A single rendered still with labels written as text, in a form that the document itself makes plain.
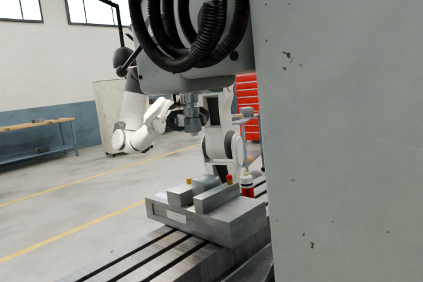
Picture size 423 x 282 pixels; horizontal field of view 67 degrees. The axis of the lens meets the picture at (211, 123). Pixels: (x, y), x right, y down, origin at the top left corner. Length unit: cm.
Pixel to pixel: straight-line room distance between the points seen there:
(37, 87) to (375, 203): 838
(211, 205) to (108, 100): 613
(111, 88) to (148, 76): 612
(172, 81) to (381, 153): 49
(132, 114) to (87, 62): 790
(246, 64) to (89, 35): 879
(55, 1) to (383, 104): 896
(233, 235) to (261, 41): 51
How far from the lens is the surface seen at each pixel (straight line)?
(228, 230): 79
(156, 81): 78
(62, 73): 882
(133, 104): 124
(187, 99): 82
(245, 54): 57
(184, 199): 90
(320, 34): 38
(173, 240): 89
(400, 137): 36
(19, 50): 859
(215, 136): 153
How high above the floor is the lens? 133
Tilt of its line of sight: 7 degrees down
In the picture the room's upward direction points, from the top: 6 degrees counter-clockwise
